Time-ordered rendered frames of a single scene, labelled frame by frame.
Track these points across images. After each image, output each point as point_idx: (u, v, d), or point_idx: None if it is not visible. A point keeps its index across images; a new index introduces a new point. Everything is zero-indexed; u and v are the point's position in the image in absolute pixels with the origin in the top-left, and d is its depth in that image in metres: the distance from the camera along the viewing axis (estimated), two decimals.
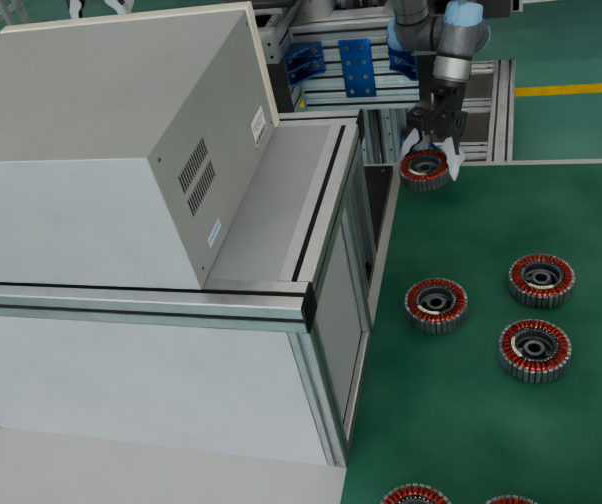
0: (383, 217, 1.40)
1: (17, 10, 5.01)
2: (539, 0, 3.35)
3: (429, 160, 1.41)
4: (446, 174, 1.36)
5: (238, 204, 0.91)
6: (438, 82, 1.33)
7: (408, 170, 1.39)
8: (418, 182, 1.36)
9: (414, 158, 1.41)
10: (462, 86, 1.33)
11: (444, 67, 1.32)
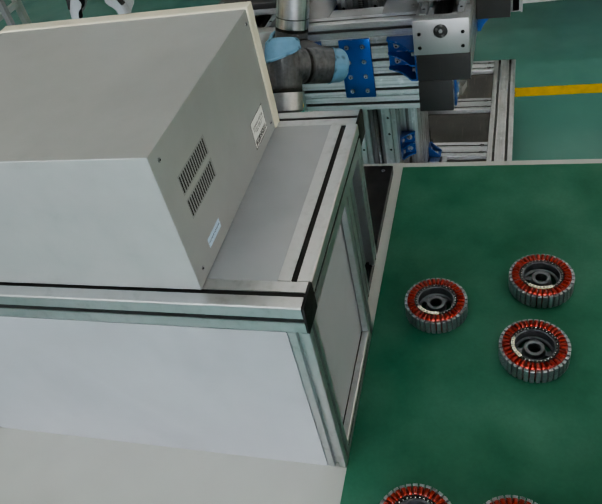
0: (383, 217, 1.40)
1: (17, 10, 5.01)
2: (539, 0, 3.35)
3: None
4: None
5: (238, 204, 0.91)
6: None
7: None
8: None
9: None
10: None
11: (280, 102, 1.33)
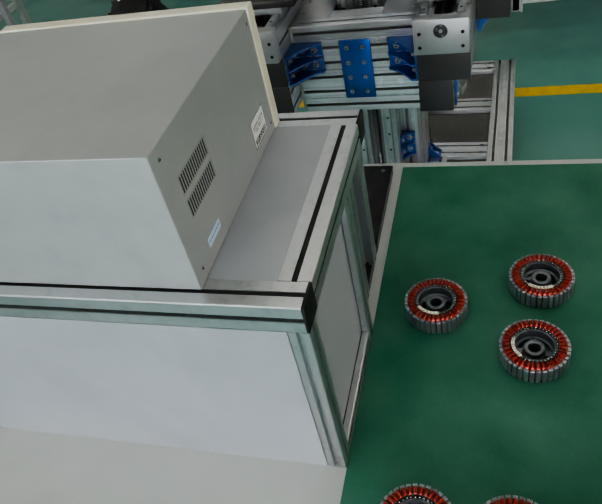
0: (383, 217, 1.40)
1: (17, 10, 5.01)
2: (539, 0, 3.35)
3: None
4: None
5: (238, 204, 0.91)
6: None
7: None
8: None
9: None
10: None
11: None
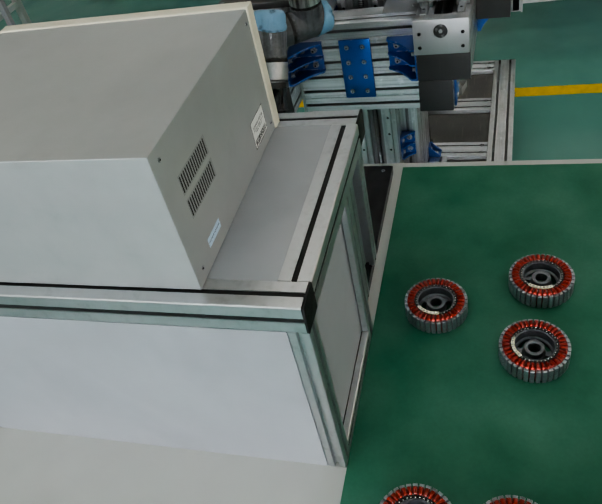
0: (383, 217, 1.40)
1: (17, 10, 5.01)
2: (539, 0, 3.35)
3: None
4: None
5: (238, 204, 0.91)
6: None
7: None
8: None
9: None
10: None
11: None
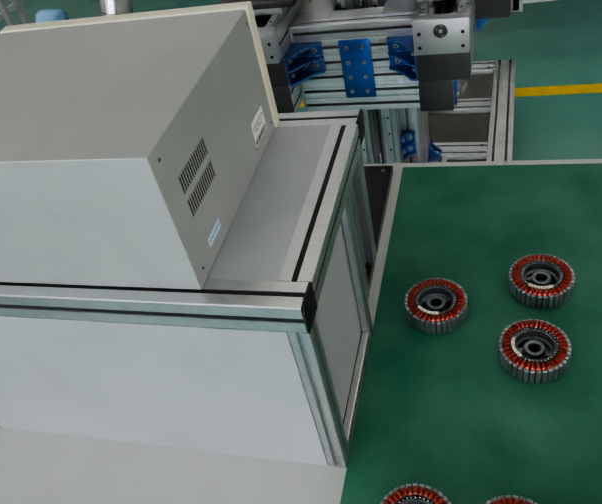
0: (383, 217, 1.40)
1: (17, 10, 5.01)
2: (539, 0, 3.35)
3: None
4: None
5: (238, 204, 0.91)
6: None
7: None
8: None
9: None
10: None
11: None
